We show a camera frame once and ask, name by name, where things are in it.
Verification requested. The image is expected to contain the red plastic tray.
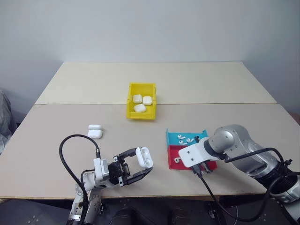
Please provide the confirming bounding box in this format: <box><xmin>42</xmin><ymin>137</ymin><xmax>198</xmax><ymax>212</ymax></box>
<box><xmin>167</xmin><ymin>145</ymin><xmax>218</xmax><ymax>170</ymax></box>

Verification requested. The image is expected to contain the grey striped fabric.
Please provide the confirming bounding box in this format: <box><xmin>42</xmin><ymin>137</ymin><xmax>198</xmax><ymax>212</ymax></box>
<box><xmin>0</xmin><ymin>90</ymin><xmax>13</xmax><ymax>156</ymax></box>

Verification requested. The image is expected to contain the blue plastic tray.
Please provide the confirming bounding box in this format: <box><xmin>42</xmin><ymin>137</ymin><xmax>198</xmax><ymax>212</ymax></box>
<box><xmin>165</xmin><ymin>127</ymin><xmax>209</xmax><ymax>148</ymax></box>

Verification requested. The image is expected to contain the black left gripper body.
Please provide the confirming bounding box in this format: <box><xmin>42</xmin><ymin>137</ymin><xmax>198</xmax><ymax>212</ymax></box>
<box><xmin>107</xmin><ymin>155</ymin><xmax>131</xmax><ymax>188</ymax></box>

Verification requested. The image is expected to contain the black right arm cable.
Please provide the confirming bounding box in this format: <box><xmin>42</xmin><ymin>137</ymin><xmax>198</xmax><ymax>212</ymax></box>
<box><xmin>191</xmin><ymin>147</ymin><xmax>300</xmax><ymax>222</ymax></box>

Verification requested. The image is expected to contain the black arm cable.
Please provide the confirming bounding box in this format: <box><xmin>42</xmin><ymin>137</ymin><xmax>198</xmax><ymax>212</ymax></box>
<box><xmin>191</xmin><ymin>147</ymin><xmax>300</xmax><ymax>222</ymax></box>
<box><xmin>59</xmin><ymin>134</ymin><xmax>101</xmax><ymax>225</ymax></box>

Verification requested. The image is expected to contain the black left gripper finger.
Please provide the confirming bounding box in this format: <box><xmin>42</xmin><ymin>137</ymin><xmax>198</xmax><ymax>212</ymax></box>
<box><xmin>127</xmin><ymin>167</ymin><xmax>154</xmax><ymax>186</ymax></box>
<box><xmin>118</xmin><ymin>148</ymin><xmax>138</xmax><ymax>163</ymax></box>

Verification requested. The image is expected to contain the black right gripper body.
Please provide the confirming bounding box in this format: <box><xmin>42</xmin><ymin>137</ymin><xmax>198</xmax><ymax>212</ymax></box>
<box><xmin>201</xmin><ymin>161</ymin><xmax>214</xmax><ymax>174</ymax></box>

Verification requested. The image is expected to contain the dark rounded shape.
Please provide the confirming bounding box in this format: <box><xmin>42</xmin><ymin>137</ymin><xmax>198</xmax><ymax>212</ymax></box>
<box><xmin>170</xmin><ymin>206</ymin><xmax>188</xmax><ymax>225</ymax></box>
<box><xmin>109</xmin><ymin>206</ymin><xmax>137</xmax><ymax>225</ymax></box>

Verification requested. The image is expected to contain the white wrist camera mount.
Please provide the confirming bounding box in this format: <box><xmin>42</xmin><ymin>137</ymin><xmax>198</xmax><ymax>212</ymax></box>
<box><xmin>93</xmin><ymin>157</ymin><xmax>110</xmax><ymax>183</ymax></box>
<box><xmin>178</xmin><ymin>138</ymin><xmax>222</xmax><ymax>168</ymax></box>

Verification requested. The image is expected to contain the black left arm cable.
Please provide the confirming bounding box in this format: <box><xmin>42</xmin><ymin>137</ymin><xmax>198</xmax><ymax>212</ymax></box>
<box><xmin>59</xmin><ymin>134</ymin><xmax>101</xmax><ymax>225</ymax></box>

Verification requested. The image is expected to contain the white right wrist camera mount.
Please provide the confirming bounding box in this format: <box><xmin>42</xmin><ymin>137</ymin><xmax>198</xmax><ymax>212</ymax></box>
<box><xmin>178</xmin><ymin>138</ymin><xmax>222</xmax><ymax>168</ymax></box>

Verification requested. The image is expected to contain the yellow plastic bin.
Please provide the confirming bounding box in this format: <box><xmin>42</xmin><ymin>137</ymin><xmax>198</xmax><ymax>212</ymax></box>
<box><xmin>126</xmin><ymin>82</ymin><xmax>157</xmax><ymax>121</ymax></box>

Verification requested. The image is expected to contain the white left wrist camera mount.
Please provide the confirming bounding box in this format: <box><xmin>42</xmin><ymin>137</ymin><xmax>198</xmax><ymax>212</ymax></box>
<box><xmin>93</xmin><ymin>157</ymin><xmax>110</xmax><ymax>183</ymax></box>

